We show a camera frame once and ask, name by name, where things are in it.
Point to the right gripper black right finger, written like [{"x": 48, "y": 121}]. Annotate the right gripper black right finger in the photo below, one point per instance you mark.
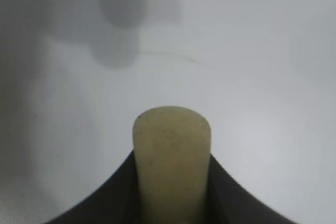
[{"x": 231, "y": 197}]

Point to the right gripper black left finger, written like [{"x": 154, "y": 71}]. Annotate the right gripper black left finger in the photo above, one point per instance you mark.
[{"x": 113, "y": 197}]

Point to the pale yellow egg yolk pastry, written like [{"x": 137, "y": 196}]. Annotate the pale yellow egg yolk pastry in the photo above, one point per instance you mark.
[{"x": 172, "y": 161}]

